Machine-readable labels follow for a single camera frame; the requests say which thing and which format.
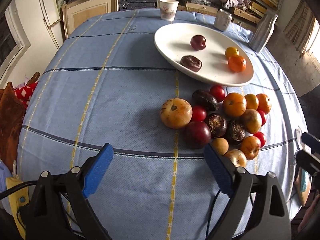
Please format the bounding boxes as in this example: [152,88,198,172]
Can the pale yellow apple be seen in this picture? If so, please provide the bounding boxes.
[224,149,247,167]

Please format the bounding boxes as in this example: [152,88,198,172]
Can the small tan round fruit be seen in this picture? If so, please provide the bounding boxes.
[211,138,229,155]

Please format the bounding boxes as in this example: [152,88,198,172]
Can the orange speckled fruit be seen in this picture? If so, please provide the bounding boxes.
[240,136,261,160]

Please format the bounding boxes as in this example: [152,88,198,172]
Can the yellow potato-like fruit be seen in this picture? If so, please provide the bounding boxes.
[240,109,262,134]

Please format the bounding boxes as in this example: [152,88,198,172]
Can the large orange tangerine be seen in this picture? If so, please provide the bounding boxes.
[256,93,272,114]

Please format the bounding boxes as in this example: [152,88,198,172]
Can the orange persimmon fruit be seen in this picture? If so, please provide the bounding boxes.
[222,93,247,118]

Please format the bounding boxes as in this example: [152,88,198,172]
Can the large tan ribbed fruit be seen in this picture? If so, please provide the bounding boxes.
[160,98,193,129]

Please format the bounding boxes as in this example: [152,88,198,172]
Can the red cherry tomato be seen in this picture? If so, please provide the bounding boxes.
[209,85,226,102]

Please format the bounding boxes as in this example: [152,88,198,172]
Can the dark brown fruit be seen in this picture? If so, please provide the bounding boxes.
[180,55,202,72]

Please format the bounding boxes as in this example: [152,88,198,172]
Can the small yellow orange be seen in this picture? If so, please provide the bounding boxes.
[225,47,239,59]

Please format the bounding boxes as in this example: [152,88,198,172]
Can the brown plush toy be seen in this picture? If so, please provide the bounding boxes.
[0,72,40,172]

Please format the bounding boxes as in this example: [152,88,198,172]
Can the blue checked tablecloth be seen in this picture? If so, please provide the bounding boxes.
[17,8,308,240]

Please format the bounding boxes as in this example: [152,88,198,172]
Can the silver metal bottle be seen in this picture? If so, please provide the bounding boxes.
[248,9,278,53]

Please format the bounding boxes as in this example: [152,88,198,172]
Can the white drink can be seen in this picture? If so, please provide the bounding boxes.
[213,9,232,31]

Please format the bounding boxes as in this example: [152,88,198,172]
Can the wooden framed panel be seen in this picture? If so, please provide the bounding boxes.
[62,0,119,38]

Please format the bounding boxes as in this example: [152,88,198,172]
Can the white paper cup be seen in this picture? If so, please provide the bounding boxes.
[159,0,179,21]

